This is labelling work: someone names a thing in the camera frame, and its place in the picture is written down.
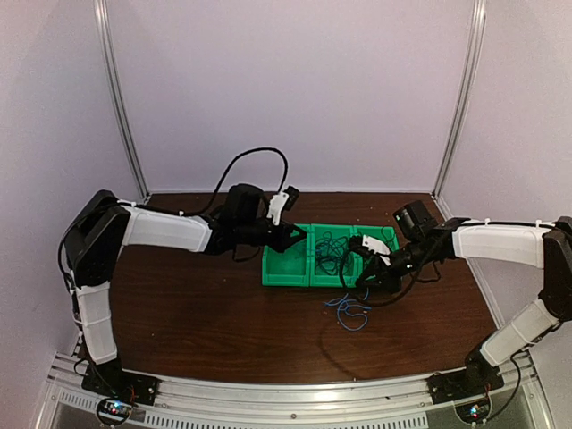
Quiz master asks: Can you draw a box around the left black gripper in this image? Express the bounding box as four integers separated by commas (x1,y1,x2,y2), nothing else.
237,218,307,254

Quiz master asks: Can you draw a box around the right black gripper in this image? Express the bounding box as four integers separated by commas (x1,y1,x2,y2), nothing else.
356,237,437,294

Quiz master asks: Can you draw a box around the green bin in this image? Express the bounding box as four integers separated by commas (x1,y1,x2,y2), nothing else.
354,226,399,281
262,239,310,288
309,223,358,289

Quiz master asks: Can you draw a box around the brown thin cable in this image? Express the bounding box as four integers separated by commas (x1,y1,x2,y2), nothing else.
312,230,354,276

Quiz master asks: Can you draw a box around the dark blue cable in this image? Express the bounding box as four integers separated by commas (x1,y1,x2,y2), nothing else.
313,230,355,273

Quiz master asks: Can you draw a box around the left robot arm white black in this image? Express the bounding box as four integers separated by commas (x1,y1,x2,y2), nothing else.
57,183,307,397

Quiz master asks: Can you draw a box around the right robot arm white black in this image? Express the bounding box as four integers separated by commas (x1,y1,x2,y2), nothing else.
358,259,543,379

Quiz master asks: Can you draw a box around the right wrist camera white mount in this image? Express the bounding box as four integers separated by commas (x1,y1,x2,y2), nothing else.
349,235,391,266

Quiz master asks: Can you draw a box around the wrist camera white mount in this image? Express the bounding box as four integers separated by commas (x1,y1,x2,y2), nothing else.
349,235,391,266
266,186,299,226

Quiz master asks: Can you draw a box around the right arm braided black cable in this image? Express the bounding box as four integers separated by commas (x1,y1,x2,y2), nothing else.
338,249,443,308

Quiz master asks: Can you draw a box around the arm braided black cable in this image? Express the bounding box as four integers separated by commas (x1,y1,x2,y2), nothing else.
338,249,443,308
147,147,290,218

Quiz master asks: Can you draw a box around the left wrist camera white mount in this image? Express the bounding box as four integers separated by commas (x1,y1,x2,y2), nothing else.
266,186,299,226

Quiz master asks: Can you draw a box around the left arm braided black cable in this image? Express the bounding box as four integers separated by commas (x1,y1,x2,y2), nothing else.
147,147,290,218

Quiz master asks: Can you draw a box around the front aluminium rail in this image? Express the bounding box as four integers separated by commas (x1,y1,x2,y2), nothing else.
31,353,555,428

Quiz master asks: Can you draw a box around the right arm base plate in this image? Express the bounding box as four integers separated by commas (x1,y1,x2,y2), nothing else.
426,368,504,405

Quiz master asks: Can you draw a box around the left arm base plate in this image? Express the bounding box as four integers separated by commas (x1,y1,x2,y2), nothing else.
81,367,159,406

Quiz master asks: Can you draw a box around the left aluminium frame post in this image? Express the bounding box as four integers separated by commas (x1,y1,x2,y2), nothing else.
93,0,150,200

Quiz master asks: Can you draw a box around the aluminium frame post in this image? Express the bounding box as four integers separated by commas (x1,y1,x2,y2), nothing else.
93,0,150,200
432,0,487,199

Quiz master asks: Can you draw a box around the right aluminium frame post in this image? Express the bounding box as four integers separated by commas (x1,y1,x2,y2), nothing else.
432,0,487,199

